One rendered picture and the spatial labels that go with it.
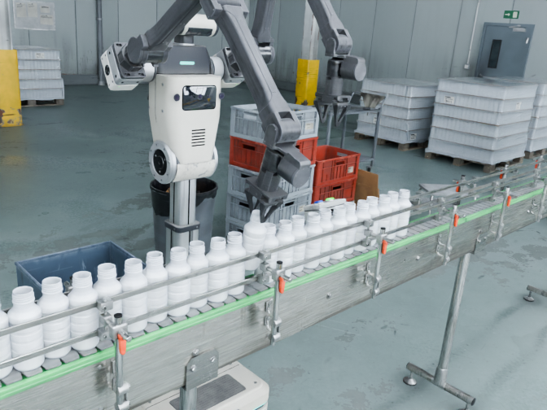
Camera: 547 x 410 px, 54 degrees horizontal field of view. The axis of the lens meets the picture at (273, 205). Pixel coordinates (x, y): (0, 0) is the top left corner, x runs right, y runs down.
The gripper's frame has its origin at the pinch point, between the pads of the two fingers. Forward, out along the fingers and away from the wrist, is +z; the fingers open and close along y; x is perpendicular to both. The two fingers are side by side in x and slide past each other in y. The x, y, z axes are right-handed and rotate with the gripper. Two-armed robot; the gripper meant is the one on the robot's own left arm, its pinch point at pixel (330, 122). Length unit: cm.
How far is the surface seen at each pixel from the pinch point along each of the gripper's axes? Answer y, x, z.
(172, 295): -18, 71, 34
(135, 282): -19, 81, 27
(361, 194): 172, -257, 112
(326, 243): -18.0, 16.4, 32.9
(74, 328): -18, 95, 34
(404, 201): -17.1, -24.4, 26.4
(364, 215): -17.9, -0.9, 27.0
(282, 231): -16.8, 35.0, 25.5
